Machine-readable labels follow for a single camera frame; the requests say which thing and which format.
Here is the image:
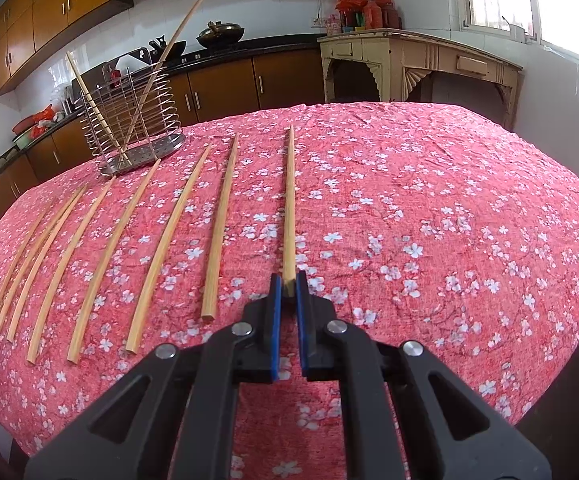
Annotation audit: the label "black wok with lid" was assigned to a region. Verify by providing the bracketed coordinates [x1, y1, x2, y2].
[196, 20, 246, 51]

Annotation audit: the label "wooden wall cabinets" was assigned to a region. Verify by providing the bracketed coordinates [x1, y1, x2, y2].
[0, 0, 135, 98]

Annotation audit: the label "white plastic bag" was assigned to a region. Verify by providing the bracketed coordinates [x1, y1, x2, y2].
[49, 85, 75, 116]

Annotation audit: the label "cream wooden side table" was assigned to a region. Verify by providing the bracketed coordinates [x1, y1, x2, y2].
[318, 28, 524, 131]

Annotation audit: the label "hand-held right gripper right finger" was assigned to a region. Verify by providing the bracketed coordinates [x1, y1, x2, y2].
[296, 270, 553, 480]

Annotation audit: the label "light wooden chopstick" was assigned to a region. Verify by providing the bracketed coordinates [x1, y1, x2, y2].
[65, 51, 132, 166]
[122, 0, 204, 148]
[282, 125, 297, 296]

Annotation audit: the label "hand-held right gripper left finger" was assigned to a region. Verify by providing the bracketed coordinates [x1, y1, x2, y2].
[23, 274, 283, 480]

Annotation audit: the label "bunch of wooden chopsticks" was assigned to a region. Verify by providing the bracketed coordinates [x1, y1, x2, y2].
[0, 132, 241, 366]

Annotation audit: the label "red basin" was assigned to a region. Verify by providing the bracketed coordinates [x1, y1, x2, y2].
[12, 114, 50, 136]

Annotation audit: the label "black frying pan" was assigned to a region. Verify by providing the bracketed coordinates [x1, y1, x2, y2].
[149, 35, 187, 58]

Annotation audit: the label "pink floral tablecloth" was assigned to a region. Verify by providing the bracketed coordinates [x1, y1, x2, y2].
[0, 101, 579, 480]

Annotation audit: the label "wooden base cabinets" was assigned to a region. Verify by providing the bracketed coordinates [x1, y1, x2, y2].
[0, 55, 327, 241]

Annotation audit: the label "black kitchen countertop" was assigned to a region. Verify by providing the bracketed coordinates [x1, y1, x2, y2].
[0, 34, 327, 203]

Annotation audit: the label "white and green basin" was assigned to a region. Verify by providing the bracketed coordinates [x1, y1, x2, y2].
[15, 127, 45, 150]

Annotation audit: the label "metal wire chopstick holder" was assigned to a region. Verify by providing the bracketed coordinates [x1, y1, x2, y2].
[80, 66, 186, 177]

